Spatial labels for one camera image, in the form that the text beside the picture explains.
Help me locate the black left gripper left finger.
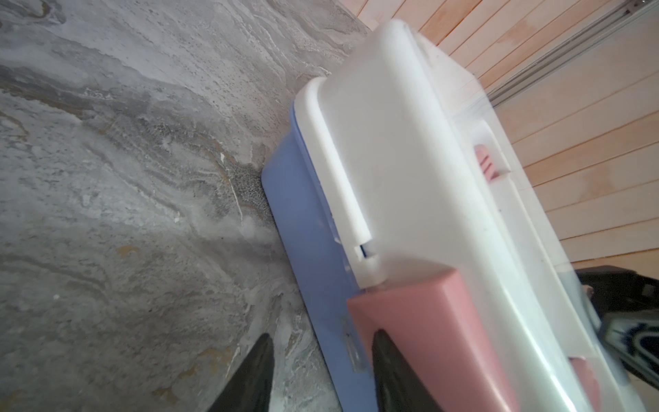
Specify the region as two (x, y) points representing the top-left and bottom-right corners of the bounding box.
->
(209, 333), (275, 412)

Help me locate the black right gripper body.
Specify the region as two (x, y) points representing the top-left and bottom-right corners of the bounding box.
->
(576, 265), (658, 388)

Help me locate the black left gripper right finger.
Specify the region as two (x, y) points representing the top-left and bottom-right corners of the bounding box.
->
(372, 329), (442, 412)

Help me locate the pink tool box latch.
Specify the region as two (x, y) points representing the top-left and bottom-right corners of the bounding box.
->
(348, 271), (519, 411)

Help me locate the blue tool box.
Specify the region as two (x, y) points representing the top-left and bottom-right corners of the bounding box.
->
(261, 110), (378, 411)

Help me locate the pink tool box handle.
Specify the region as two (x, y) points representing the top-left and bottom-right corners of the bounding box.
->
(475, 144), (499, 182)

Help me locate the aluminium frame rail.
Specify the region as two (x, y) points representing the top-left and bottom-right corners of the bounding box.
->
(481, 1), (658, 106)

